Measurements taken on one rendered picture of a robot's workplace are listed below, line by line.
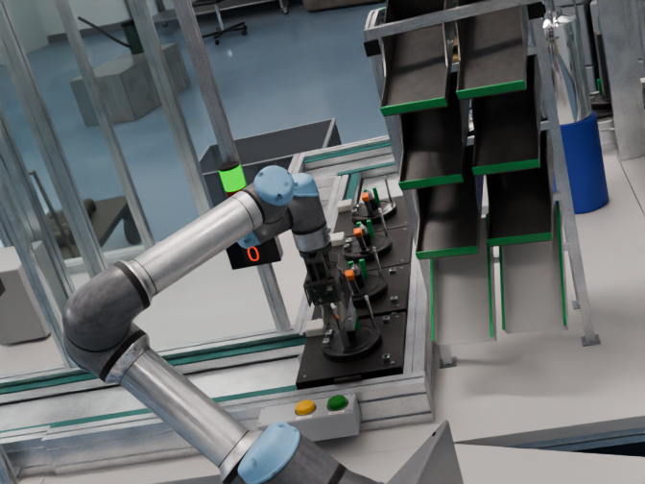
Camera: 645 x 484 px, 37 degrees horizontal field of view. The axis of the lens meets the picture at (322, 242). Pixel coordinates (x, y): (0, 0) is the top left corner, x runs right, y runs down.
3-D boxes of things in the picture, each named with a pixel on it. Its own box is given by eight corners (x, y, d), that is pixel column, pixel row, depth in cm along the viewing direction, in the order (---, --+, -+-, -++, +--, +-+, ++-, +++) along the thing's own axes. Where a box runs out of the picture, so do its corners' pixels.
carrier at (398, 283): (407, 315, 230) (395, 269, 226) (311, 331, 236) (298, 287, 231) (411, 270, 252) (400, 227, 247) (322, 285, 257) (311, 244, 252)
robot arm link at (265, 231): (231, 201, 185) (279, 180, 189) (224, 226, 195) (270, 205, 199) (251, 234, 183) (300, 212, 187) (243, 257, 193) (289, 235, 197)
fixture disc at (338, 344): (380, 357, 212) (378, 350, 212) (319, 367, 215) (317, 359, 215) (384, 325, 225) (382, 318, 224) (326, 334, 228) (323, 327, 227)
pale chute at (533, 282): (569, 329, 200) (566, 325, 196) (506, 334, 204) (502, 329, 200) (561, 204, 209) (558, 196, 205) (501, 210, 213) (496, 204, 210)
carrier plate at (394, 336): (403, 374, 208) (401, 365, 207) (297, 390, 213) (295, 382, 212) (407, 318, 229) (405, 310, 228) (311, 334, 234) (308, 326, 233)
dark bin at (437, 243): (479, 254, 197) (470, 231, 191) (418, 260, 201) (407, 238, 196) (485, 154, 214) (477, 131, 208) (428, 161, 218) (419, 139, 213)
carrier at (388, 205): (414, 230, 274) (404, 190, 270) (332, 245, 279) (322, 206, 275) (416, 198, 296) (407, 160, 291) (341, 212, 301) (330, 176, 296)
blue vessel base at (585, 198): (612, 208, 275) (600, 120, 264) (558, 218, 278) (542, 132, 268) (605, 187, 289) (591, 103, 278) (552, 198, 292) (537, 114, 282)
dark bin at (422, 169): (464, 182, 190) (454, 157, 185) (400, 190, 195) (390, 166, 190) (471, 85, 207) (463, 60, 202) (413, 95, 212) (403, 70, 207)
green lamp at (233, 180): (244, 189, 217) (237, 169, 215) (223, 193, 218) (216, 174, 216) (248, 181, 221) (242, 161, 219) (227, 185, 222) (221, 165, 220)
